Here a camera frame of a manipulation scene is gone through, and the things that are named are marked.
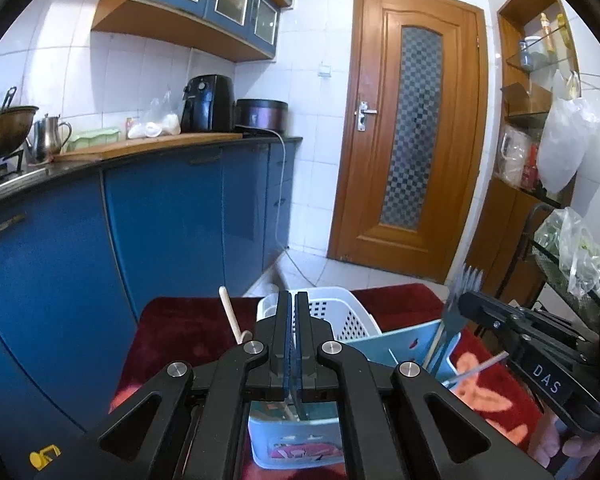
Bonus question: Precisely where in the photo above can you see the gas stove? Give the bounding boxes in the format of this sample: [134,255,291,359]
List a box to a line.
[0,147,28,188]

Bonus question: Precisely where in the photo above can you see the black wire rack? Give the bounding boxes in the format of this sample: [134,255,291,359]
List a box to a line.
[500,202,600,321]

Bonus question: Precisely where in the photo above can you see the red floral blanket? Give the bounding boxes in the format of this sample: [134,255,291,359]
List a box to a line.
[110,284,546,480]

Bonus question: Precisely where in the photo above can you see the dark metal wok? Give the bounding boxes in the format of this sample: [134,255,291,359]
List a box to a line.
[0,87,40,166]

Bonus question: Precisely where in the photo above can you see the hanging white plastic bag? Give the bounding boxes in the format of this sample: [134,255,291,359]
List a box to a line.
[537,71,600,195]

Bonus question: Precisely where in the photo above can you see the glass jar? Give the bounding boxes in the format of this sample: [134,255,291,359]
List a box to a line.
[519,37,537,72]

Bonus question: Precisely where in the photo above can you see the wooden spoon handle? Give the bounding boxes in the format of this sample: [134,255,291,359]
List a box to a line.
[219,286,253,346]

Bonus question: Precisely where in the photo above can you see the wooden cutting board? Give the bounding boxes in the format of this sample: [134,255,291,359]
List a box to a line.
[52,132,243,162]

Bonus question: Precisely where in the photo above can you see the white power cable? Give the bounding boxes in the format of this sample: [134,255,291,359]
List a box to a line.
[240,127,331,286]

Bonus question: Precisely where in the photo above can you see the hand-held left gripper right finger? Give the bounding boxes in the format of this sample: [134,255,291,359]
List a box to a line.
[295,290,551,480]

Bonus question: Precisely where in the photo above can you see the blue plastic utensil box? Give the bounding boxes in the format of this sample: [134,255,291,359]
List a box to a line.
[247,317,463,471]

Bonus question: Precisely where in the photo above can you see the clear bag of greens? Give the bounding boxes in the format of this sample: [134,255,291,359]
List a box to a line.
[532,207,600,301]

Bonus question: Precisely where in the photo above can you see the cardboard box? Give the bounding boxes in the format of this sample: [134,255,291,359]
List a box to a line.
[500,82,553,116]

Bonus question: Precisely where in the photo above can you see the white plastic basket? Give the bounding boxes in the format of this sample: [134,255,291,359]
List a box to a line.
[256,286,383,346]

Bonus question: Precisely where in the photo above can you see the large metal fork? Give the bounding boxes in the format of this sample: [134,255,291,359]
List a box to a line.
[422,264,485,377]

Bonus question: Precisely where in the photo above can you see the blue kitchen cabinets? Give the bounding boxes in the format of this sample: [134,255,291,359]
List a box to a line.
[0,135,303,441]

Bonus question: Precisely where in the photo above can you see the yellow bottle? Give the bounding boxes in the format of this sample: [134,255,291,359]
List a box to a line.
[556,14,572,57]

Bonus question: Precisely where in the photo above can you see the green plastic container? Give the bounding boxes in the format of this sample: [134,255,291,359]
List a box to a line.
[65,127,120,153]

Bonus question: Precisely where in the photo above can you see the black air fryer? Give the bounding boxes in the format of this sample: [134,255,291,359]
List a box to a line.
[180,74,235,133]

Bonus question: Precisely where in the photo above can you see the white bag of goods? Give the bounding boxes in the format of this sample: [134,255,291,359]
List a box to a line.
[495,125,533,188]

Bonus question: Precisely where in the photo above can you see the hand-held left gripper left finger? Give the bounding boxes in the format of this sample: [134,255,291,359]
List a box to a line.
[87,290,293,480]

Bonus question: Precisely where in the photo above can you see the dark rice cooker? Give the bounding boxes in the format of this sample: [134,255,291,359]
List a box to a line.
[235,98,288,133]

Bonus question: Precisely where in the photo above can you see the blue wall cabinet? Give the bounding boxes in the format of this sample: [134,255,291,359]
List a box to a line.
[91,0,298,63]

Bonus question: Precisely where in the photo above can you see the person's right hand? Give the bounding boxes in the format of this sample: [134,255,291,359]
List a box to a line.
[530,402,600,476]

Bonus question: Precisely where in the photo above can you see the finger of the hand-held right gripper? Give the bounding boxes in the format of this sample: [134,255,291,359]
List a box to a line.
[458,290,599,357]

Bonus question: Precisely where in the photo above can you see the wooden door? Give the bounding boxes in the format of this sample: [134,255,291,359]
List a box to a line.
[327,0,491,286]

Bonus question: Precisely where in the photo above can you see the metal kettle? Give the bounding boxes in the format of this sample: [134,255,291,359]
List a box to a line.
[26,114,73,166]

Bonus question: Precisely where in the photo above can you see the wooden shelf unit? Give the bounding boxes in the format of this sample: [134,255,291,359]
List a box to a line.
[472,0,588,306]

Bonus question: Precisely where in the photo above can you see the white handled chopstick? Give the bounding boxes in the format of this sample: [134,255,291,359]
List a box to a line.
[445,351,510,386]

